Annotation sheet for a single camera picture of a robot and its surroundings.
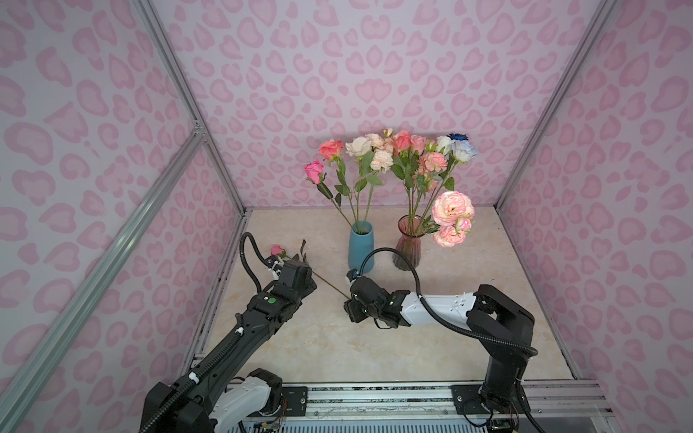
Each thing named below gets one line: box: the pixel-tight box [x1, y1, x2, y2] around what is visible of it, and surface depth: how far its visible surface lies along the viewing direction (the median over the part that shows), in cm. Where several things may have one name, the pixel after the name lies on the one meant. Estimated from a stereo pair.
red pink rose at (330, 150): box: [318, 138, 361, 229], surface depth 81 cm
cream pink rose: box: [345, 136, 384, 229], surface depth 78 cm
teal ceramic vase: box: [348, 220, 375, 275], surface depth 89 cm
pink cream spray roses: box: [363, 128, 395, 226], surface depth 81 cm
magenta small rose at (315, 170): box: [304, 158, 353, 229], surface depth 72 cm
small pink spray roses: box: [417, 152, 475, 249], surface depth 55 cm
